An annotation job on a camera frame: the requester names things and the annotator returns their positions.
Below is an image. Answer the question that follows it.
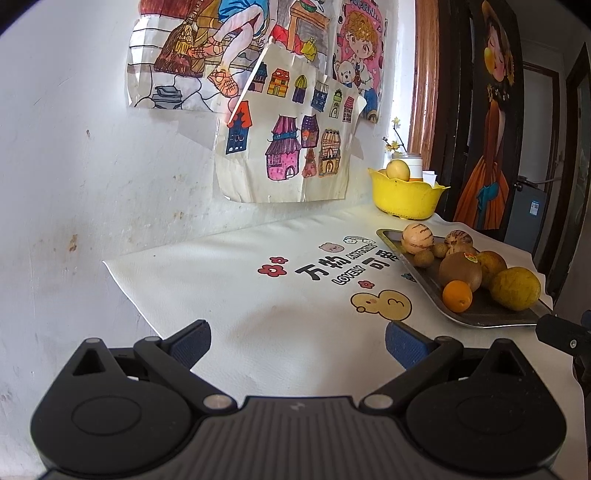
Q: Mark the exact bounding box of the colourful houses drawing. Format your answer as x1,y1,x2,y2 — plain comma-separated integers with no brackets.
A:
212,39,365,204

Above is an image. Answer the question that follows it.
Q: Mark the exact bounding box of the small tangerine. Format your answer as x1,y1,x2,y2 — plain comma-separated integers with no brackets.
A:
442,280,474,313

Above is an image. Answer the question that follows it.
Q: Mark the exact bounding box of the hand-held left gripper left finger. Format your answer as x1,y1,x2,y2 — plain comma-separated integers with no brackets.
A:
73,318,239,415

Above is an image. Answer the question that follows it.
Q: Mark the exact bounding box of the purple striped pepino melon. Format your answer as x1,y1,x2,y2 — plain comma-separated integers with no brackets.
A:
444,230,474,250

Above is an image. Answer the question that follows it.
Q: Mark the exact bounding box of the boy with fan drawing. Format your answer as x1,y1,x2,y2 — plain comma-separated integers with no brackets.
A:
127,0,342,114

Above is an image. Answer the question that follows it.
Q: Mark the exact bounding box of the metal baking tray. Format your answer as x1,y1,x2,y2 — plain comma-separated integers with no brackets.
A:
376,227,550,328

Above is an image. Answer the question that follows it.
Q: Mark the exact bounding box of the grey cabinet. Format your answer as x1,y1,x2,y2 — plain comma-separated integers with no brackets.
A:
504,175,548,257

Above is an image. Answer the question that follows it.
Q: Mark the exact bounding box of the brown kiwi with sticker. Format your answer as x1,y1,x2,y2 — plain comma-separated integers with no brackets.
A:
438,251,483,294

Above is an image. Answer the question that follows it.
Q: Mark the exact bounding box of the brown wooden door frame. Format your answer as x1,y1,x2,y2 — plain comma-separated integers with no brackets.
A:
409,0,439,169

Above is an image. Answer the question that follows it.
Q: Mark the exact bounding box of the brownish green mango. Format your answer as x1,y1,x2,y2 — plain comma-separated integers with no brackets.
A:
475,250,508,289

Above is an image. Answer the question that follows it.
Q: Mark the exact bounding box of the orange dress girl painting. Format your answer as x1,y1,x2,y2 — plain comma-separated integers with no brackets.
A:
452,0,525,232

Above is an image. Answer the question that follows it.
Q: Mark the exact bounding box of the girl with bear drawing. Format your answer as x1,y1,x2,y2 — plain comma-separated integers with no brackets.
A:
332,0,386,124

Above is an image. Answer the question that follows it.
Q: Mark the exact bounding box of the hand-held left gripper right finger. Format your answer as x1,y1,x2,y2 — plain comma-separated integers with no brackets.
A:
359,320,530,414

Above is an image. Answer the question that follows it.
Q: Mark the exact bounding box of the yellow plastic bowl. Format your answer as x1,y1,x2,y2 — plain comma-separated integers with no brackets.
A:
368,167,452,220

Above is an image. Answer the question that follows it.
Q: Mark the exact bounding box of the yellow pear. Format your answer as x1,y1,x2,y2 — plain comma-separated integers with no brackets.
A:
386,159,411,182

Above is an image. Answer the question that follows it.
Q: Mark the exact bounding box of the white jar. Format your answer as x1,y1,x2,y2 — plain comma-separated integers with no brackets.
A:
392,153,424,180

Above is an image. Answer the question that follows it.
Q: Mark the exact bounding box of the pale striped pepino melon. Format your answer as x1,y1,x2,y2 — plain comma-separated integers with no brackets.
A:
401,223,435,255

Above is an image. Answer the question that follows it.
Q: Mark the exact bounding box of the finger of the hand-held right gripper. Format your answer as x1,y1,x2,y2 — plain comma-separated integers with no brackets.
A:
536,314,591,356

